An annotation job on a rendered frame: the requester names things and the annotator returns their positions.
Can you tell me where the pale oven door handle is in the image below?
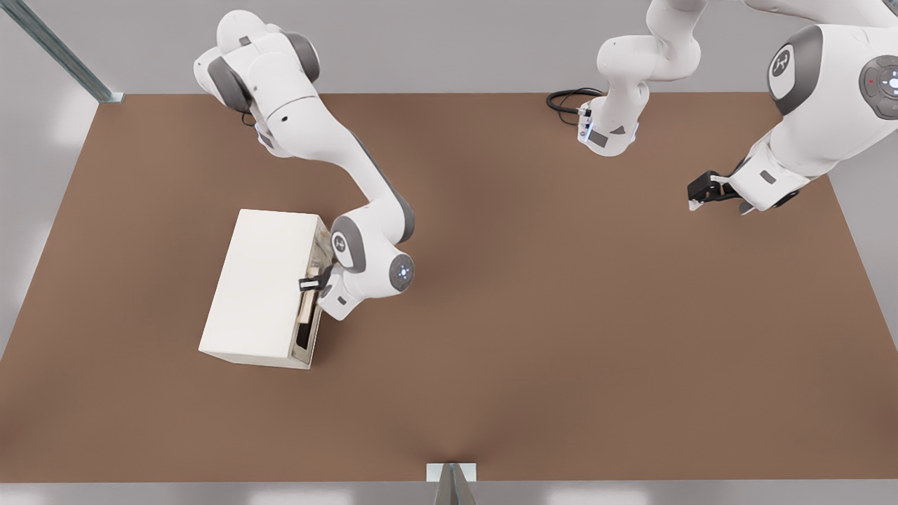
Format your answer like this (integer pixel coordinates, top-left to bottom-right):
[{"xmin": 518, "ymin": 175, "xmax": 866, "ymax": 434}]
[{"xmin": 297, "ymin": 262, "xmax": 331, "ymax": 325}]

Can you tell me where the white oven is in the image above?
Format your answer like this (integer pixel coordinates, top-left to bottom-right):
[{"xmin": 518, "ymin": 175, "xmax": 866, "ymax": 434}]
[{"xmin": 199, "ymin": 208, "xmax": 332, "ymax": 370}]

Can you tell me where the silver frame post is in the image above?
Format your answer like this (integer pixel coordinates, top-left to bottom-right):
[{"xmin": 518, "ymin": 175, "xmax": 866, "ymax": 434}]
[
  {"xmin": 0, "ymin": 0, "xmax": 126, "ymax": 105},
  {"xmin": 426, "ymin": 462, "xmax": 478, "ymax": 505}
]

